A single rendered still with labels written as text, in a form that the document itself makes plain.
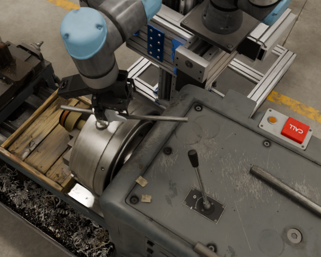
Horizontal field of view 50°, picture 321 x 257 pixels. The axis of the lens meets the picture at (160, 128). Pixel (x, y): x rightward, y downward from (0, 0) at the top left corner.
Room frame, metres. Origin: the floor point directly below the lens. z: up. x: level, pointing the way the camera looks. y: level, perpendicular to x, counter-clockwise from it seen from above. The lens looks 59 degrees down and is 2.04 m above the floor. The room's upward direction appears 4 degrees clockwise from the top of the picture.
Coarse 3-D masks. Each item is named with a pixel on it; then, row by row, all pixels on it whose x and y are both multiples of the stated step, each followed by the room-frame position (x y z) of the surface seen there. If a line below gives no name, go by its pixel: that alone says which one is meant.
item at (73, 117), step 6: (66, 114) 0.59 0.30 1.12; (72, 114) 0.59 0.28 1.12; (78, 114) 0.59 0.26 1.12; (60, 120) 0.58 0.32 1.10; (66, 120) 0.57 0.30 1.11; (72, 120) 0.57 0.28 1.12; (78, 120) 0.57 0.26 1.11; (84, 120) 0.58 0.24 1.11; (66, 126) 0.56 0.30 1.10; (72, 126) 0.55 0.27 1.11; (78, 126) 0.56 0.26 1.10
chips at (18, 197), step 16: (0, 160) 0.68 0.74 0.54; (0, 176) 0.59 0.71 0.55; (16, 176) 0.60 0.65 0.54; (0, 192) 0.52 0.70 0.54; (16, 192) 0.52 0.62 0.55; (32, 192) 0.51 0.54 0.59; (48, 192) 0.53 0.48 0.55; (16, 208) 0.45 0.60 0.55; (32, 208) 0.45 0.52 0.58; (48, 208) 0.45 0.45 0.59; (64, 208) 0.47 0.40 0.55; (48, 224) 0.38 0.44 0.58; (64, 224) 0.38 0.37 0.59; (80, 224) 0.39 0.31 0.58; (96, 224) 0.39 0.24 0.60; (64, 240) 0.33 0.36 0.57; (80, 240) 0.32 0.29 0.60; (96, 240) 0.33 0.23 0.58; (80, 256) 0.27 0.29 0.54; (96, 256) 0.27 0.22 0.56
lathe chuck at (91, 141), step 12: (132, 108) 0.56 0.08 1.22; (96, 120) 0.50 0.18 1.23; (84, 132) 0.47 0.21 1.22; (96, 132) 0.47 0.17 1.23; (108, 132) 0.47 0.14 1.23; (84, 144) 0.44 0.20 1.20; (96, 144) 0.44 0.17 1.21; (72, 156) 0.42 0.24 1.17; (84, 156) 0.42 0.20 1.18; (96, 156) 0.41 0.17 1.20; (72, 168) 0.40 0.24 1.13; (84, 168) 0.39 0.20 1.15; (96, 168) 0.39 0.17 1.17; (84, 180) 0.38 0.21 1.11
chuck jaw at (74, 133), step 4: (76, 128) 0.55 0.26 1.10; (72, 132) 0.54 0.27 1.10; (76, 132) 0.54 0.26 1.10; (72, 136) 0.52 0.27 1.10; (76, 136) 0.52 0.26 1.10; (72, 140) 0.51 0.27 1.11; (68, 144) 0.49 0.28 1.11; (72, 144) 0.49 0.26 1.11; (68, 148) 0.49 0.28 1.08; (68, 152) 0.46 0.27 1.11; (64, 156) 0.45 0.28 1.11; (68, 156) 0.45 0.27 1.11; (64, 160) 0.44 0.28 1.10; (68, 160) 0.44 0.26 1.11; (68, 164) 0.43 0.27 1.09; (72, 172) 0.41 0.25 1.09; (76, 176) 0.40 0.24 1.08
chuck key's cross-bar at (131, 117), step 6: (60, 108) 0.50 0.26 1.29; (66, 108) 0.49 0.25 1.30; (72, 108) 0.49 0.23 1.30; (78, 108) 0.50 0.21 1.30; (156, 120) 0.45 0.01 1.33; (162, 120) 0.45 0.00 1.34; (168, 120) 0.45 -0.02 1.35; (174, 120) 0.45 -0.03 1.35; (180, 120) 0.44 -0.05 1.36; (186, 120) 0.44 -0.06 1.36
